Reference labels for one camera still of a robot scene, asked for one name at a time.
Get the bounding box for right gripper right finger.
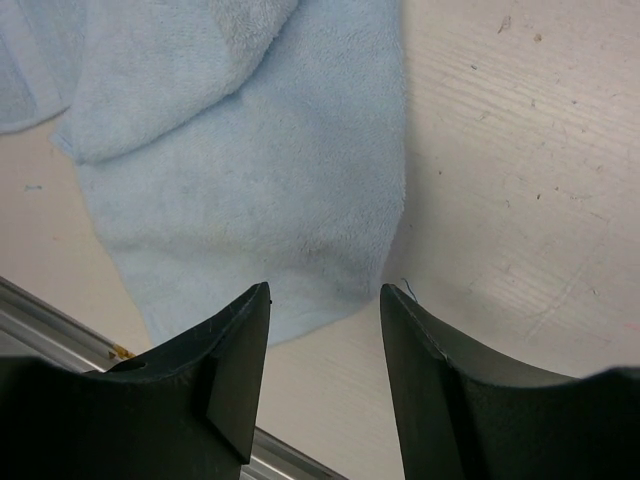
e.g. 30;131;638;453
380;284;639;479

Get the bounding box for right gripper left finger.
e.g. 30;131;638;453
1;283;271;479

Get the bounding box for light blue towel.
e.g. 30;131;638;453
1;1;406;344

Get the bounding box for aluminium mounting rail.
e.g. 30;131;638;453
1;281;335;479

